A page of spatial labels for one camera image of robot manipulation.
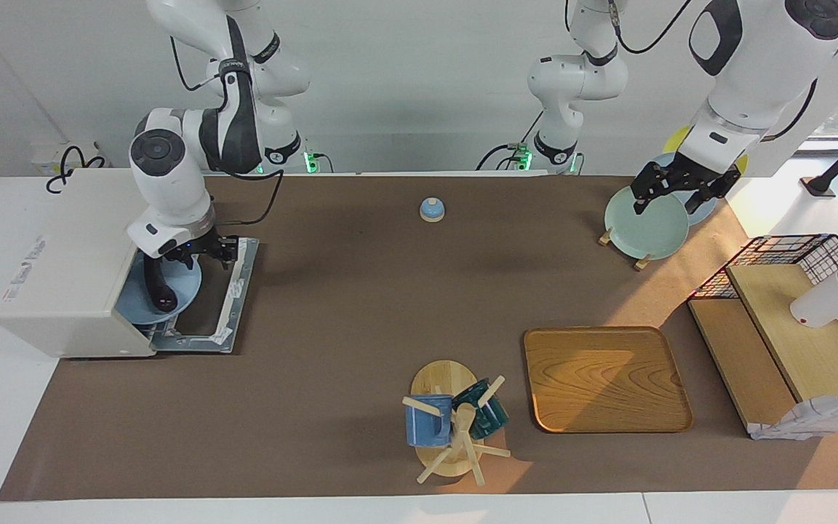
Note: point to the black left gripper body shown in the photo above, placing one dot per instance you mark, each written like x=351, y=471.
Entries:
x=681, y=182

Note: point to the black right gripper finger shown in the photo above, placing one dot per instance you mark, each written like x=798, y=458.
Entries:
x=229, y=262
x=230, y=244

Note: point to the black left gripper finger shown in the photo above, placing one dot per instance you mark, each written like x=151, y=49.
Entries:
x=703, y=202
x=641, y=204

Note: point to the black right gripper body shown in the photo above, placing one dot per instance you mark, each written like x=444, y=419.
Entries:
x=193, y=247

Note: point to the oven door with glass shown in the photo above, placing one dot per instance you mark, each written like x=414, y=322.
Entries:
x=241, y=291

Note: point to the dark purple eggplant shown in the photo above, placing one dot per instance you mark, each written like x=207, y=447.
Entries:
x=161, y=287

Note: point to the small light blue plate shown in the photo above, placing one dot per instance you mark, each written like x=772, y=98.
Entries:
x=132, y=302

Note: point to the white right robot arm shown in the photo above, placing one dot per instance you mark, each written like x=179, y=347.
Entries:
x=172, y=182

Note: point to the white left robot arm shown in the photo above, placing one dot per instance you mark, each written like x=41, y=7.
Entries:
x=753, y=65

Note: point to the cream toaster oven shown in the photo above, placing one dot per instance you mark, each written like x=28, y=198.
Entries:
x=62, y=276

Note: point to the large light blue plate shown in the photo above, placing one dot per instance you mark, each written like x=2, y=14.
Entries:
x=703, y=207

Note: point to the pale green plate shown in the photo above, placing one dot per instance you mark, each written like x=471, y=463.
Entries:
x=644, y=225

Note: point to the yellow plate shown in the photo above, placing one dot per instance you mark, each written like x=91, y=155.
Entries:
x=677, y=142

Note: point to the wooden plate rack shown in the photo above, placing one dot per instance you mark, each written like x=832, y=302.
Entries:
x=643, y=262

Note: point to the brown table mat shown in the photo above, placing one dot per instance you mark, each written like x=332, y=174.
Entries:
x=353, y=327

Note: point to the white plastic cup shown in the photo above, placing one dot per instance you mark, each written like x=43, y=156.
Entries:
x=826, y=302

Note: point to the wooden tray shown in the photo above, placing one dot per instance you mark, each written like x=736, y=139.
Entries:
x=604, y=378

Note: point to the wooden shelf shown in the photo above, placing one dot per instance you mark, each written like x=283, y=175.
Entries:
x=812, y=349

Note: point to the marble patterned cloth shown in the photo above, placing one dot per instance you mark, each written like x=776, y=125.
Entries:
x=812, y=418

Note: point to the wooden mug tree stand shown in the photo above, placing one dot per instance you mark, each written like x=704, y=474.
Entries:
x=444, y=378

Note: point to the blue mug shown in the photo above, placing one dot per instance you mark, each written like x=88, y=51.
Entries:
x=426, y=429

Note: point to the dark green mug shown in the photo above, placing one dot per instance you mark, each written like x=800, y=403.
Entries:
x=488, y=418

